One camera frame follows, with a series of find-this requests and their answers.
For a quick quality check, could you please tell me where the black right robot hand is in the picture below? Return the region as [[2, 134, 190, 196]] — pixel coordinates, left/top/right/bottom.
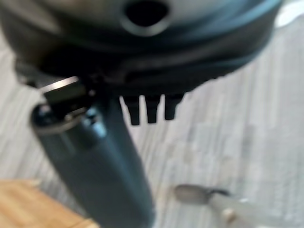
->
[[0, 0, 284, 228]]

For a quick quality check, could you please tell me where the light wooden furniture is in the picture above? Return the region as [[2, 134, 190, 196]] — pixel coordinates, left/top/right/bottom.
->
[[0, 179, 100, 228]]

